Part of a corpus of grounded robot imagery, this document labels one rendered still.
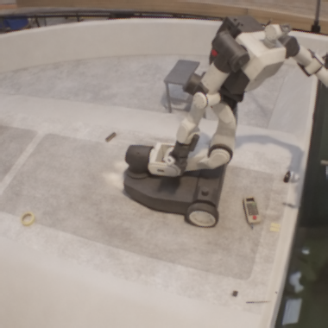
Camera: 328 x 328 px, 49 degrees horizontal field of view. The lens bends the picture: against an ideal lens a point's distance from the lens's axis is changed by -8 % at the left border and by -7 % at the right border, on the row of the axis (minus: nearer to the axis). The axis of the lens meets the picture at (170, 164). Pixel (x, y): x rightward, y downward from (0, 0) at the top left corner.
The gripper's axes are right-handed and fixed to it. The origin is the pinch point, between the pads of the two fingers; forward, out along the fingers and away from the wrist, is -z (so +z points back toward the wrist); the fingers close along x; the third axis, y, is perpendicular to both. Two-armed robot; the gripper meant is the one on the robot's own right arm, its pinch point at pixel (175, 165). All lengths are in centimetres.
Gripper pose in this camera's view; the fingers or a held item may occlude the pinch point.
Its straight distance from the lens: 211.8
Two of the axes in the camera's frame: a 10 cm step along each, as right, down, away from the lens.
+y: 7.3, -3.3, 6.0
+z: 2.6, -6.8, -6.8
